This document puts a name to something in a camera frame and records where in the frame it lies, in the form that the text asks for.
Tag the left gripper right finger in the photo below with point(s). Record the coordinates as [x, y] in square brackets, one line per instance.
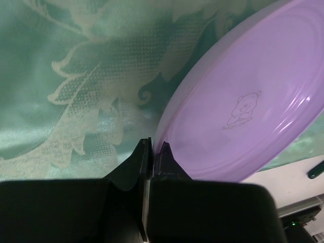
[186, 210]

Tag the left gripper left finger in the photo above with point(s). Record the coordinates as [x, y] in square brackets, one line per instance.
[108, 209]

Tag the purple plastic plate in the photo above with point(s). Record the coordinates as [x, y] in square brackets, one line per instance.
[249, 96]

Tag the green patterned placemat cloth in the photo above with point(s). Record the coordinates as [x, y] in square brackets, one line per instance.
[83, 81]

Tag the gold fork dark handle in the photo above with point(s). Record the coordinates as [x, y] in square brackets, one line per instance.
[316, 171]

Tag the front aluminium rail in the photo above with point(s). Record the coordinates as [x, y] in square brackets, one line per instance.
[301, 206]

